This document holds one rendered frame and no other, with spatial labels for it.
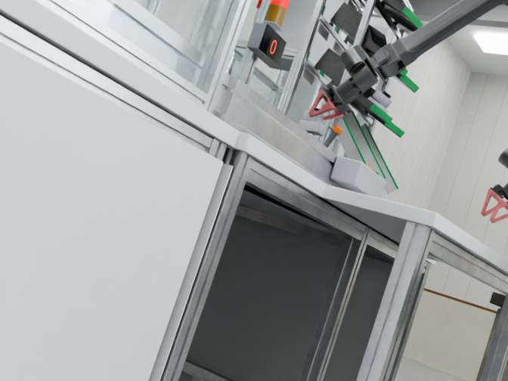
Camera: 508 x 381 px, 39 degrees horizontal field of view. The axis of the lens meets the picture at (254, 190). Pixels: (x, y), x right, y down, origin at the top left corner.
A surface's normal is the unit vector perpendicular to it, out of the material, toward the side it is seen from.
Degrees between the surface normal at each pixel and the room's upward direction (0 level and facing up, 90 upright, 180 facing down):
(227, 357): 90
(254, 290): 90
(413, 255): 90
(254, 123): 90
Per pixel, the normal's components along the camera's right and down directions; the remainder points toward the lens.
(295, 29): -0.43, -0.22
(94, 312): 0.84, 0.25
